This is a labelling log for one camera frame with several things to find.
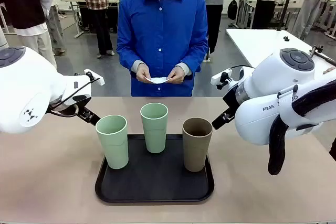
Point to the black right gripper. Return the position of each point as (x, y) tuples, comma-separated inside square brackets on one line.
[(232, 99)]

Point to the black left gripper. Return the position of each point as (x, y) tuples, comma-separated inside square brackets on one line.
[(81, 110)]

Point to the light green plastic cup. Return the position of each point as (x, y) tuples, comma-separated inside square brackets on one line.
[(155, 134), (114, 145)]

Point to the brown plastic cup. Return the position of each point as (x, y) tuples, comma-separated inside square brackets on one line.
[(195, 153)]

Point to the person's right forearm blue sleeve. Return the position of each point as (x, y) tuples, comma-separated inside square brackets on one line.
[(126, 58)]

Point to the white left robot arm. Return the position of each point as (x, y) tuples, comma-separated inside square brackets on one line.
[(26, 90)]

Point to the person's left forearm blue sleeve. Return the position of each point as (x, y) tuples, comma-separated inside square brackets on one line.
[(195, 61)]

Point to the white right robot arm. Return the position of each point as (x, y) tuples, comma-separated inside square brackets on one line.
[(262, 119)]

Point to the person's left hand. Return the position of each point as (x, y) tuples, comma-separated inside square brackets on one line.
[(178, 75)]

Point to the person's right hand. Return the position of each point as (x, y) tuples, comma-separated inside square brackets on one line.
[(143, 73)]

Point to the bystander bare hand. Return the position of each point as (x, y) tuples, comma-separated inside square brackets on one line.
[(330, 70)]

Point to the white side table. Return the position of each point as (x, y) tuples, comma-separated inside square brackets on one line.
[(252, 43)]

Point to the black plastic serving tray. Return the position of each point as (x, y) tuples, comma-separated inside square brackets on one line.
[(157, 182)]

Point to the small black object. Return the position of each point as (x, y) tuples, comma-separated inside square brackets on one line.
[(286, 38)]

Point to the black hanging bag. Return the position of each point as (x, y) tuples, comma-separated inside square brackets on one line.
[(232, 10)]

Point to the person in blue shirt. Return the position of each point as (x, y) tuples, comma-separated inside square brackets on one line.
[(160, 24)]

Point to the black metal rod with clamp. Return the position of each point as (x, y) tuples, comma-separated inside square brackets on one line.
[(316, 49)]

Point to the white cylindrical air purifier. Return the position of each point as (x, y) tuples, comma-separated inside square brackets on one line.
[(2, 40)]

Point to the black tripod stand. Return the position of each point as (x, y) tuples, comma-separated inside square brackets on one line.
[(287, 1)]

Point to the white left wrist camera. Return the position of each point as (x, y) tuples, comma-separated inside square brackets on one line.
[(95, 77)]

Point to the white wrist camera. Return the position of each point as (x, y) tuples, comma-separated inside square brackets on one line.
[(219, 77), (95, 77)]

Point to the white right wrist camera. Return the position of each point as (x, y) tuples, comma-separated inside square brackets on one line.
[(219, 77)]

